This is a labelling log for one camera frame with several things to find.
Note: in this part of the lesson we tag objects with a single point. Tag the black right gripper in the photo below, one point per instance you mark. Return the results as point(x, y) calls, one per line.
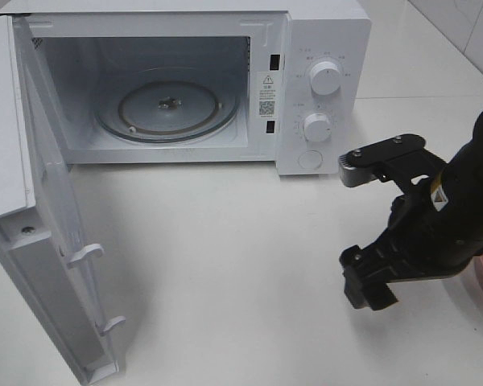
point(406, 251)

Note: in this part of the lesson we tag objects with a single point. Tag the round door release button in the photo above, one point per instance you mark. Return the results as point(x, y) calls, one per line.
point(310, 160)

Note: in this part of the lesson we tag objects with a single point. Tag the white microwave door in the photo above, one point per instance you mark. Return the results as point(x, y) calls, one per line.
point(43, 247)

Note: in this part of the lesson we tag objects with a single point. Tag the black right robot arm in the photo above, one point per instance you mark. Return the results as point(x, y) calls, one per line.
point(435, 226)

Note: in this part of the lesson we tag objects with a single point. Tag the lower white timer knob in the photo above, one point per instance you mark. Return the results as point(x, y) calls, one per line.
point(317, 127)

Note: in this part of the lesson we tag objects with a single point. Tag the upper white power knob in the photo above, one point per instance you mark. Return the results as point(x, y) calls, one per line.
point(325, 77)

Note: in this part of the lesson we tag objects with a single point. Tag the white microwave oven body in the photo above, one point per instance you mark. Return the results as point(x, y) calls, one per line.
point(87, 41)

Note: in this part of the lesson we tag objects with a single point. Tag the warning label with QR code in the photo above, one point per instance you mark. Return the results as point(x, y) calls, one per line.
point(268, 90)

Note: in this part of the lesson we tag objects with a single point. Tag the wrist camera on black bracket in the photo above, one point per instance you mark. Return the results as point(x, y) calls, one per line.
point(398, 159)

